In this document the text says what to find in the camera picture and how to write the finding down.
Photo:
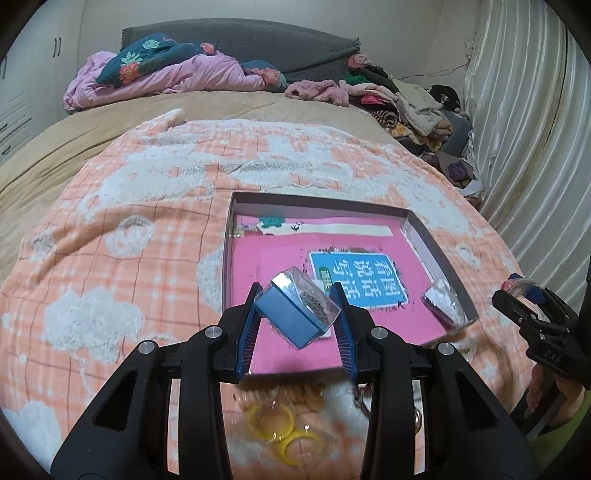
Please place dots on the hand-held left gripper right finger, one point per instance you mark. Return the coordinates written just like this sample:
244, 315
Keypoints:
344, 334

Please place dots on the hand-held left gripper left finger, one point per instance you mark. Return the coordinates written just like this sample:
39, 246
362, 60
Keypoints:
247, 334

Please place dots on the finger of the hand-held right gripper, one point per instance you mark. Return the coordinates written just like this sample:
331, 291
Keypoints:
554, 303
513, 310

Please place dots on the small clear plastic case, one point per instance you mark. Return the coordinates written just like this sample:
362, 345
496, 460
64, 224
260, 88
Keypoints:
518, 286

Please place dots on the blue jewelry box clear lid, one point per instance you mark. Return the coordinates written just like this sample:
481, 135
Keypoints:
286, 318

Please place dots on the grey cardboard box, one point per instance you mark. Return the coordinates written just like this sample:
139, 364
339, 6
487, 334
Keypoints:
323, 208

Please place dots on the person's right forearm green sleeve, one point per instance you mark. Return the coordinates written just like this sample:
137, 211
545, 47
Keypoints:
569, 424

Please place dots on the person's right hand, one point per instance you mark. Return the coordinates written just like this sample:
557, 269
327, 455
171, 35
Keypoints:
538, 388

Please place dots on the small clear plastic bag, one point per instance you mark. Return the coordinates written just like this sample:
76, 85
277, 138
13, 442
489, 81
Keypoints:
441, 297

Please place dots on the pink book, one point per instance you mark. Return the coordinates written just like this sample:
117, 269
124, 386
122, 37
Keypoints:
277, 258

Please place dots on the peach checked blanket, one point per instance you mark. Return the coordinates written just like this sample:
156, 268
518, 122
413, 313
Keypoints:
138, 230

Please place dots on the white curtain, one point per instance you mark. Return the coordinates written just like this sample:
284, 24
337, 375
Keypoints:
531, 138

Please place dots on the pile of clothes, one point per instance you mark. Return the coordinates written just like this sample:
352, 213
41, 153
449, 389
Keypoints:
415, 106

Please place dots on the pink fluffy garment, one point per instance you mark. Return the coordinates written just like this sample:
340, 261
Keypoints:
318, 90

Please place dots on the beige bed sheet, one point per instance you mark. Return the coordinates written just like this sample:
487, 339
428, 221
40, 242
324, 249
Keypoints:
69, 147

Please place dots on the pink floral quilt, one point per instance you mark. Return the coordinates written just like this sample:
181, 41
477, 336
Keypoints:
184, 74

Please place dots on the grey headboard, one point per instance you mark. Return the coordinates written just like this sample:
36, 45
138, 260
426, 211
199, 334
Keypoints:
277, 46

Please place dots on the white wardrobe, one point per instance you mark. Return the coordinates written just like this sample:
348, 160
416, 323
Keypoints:
27, 83

